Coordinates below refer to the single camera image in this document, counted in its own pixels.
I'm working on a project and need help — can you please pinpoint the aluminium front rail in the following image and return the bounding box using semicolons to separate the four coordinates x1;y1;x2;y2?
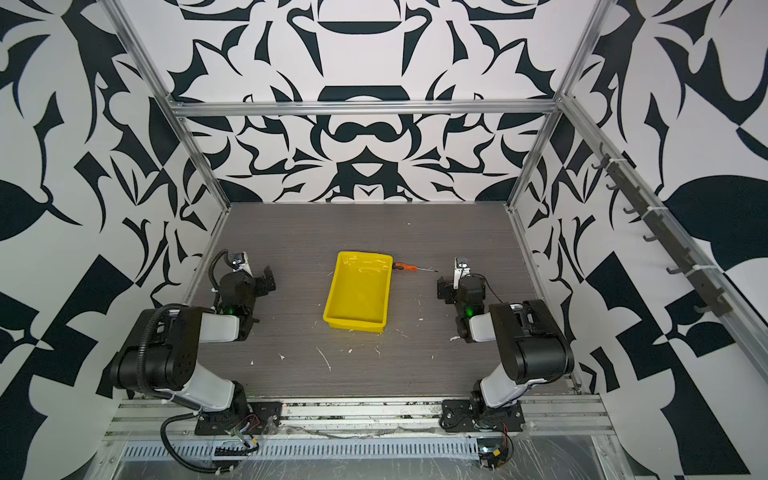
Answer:
104;392;616;442

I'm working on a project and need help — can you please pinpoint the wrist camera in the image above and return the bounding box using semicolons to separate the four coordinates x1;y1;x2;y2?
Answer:
227;252;252;275
453;257;471;288

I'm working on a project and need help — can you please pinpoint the white slotted cable duct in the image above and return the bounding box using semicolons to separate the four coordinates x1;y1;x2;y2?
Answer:
122;439;481;462

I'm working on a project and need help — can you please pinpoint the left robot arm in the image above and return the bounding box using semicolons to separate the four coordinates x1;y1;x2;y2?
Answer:
109;267;276;413

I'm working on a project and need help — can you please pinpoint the orange handled screwdriver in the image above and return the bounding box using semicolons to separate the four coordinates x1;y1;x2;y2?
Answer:
393;262;437;273

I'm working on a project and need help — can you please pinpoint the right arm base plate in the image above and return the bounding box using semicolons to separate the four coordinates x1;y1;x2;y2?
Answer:
439;399;525;433

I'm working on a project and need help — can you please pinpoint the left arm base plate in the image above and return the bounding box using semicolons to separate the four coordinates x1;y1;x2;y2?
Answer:
194;401;283;436

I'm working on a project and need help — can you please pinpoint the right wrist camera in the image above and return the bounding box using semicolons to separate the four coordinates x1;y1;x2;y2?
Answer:
453;257;471;288

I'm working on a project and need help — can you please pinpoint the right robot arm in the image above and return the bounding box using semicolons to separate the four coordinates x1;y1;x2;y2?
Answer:
436;275;575;420

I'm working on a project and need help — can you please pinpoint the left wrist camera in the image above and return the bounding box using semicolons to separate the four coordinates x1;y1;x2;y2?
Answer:
227;252;252;275

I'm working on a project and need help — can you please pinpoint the yellow plastic bin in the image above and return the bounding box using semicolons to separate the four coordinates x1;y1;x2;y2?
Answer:
323;251;394;334

